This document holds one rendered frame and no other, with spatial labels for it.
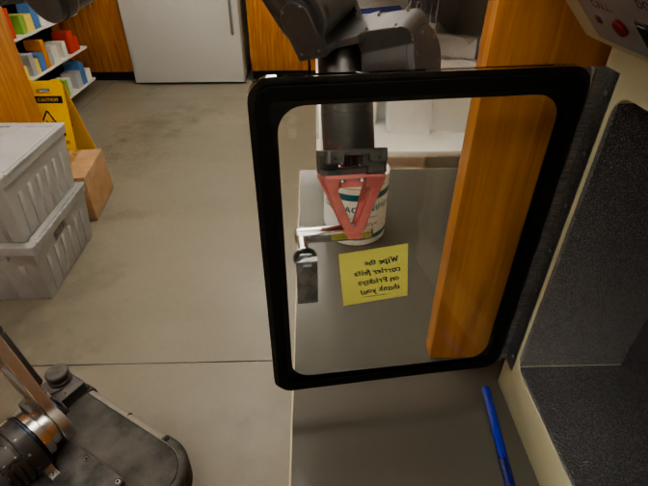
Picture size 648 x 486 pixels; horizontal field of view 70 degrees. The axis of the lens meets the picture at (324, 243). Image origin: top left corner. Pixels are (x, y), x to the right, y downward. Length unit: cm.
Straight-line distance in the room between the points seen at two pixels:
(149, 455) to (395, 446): 99
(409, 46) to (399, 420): 47
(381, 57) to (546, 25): 16
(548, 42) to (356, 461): 52
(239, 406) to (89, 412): 51
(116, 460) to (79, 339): 85
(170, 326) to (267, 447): 75
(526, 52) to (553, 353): 37
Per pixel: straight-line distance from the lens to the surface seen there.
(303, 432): 66
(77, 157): 322
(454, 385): 73
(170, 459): 151
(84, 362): 219
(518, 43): 53
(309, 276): 48
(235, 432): 180
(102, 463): 157
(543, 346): 66
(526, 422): 68
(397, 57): 46
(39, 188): 246
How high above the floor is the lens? 150
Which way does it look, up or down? 36 degrees down
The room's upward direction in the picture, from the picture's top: straight up
